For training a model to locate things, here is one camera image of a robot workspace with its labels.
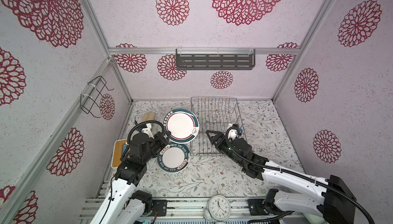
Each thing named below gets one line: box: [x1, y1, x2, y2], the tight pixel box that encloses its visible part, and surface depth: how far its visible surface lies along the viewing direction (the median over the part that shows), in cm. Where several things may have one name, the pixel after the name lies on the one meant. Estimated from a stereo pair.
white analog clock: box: [203, 194, 232, 224], surface depth 71 cm
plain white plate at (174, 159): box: [156, 143, 191, 174], surface depth 90 cm
